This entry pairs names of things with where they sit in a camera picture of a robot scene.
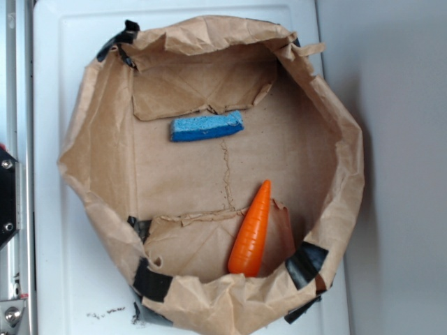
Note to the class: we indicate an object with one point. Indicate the orange plastic toy carrot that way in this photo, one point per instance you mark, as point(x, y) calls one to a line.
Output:
point(247, 252)

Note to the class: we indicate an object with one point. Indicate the black metal bracket plate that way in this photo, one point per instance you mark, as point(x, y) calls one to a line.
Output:
point(8, 205)

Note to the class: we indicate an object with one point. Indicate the brown paper bag bin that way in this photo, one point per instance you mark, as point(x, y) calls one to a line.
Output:
point(168, 213)

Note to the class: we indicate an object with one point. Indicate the blue sponge block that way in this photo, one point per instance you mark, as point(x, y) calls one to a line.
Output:
point(205, 127)

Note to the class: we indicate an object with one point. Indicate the aluminium frame rail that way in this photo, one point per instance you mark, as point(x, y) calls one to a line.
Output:
point(18, 279)

